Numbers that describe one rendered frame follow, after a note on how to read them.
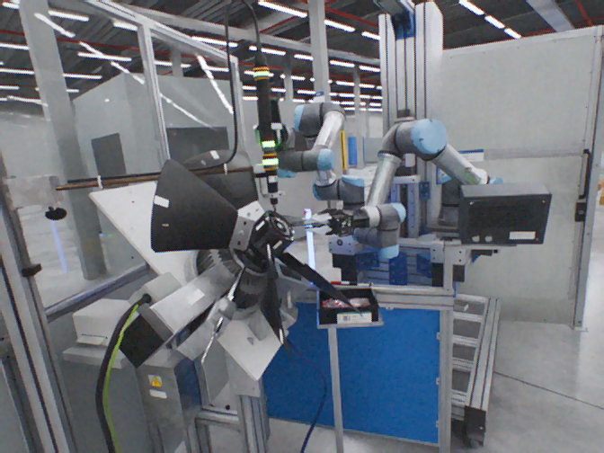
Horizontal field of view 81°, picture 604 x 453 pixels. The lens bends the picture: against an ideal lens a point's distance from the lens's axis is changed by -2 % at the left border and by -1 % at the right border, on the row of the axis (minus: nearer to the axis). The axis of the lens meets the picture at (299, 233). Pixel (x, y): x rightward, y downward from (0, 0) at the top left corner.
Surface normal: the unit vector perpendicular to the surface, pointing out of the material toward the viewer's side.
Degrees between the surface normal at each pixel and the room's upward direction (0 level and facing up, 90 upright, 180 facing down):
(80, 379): 90
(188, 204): 79
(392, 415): 90
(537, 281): 90
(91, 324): 90
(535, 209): 105
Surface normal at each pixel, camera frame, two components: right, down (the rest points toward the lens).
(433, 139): 0.36, 0.11
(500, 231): -0.27, 0.49
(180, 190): 0.73, -0.18
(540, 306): -0.30, 0.25
